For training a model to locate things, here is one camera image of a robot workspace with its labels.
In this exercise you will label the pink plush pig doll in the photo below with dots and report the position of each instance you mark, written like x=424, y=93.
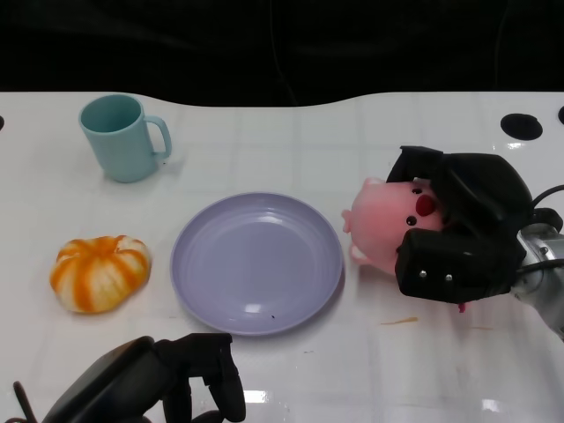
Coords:
x=388, y=224

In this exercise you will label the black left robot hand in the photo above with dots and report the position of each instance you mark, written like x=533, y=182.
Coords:
x=145, y=383

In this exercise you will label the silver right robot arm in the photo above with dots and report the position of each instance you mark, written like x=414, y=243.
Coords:
x=544, y=264

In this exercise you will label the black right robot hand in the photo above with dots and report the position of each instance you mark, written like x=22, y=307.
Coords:
x=467, y=238

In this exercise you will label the lavender plastic plate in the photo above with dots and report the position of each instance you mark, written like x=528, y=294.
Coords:
x=257, y=263

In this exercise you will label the orange striped pumpkin toy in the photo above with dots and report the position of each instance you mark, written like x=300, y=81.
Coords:
x=99, y=275

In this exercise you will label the black round table grommet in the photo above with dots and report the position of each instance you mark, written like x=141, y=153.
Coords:
x=521, y=126

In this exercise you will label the teal plastic mug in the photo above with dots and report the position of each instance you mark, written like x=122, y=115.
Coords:
x=121, y=141

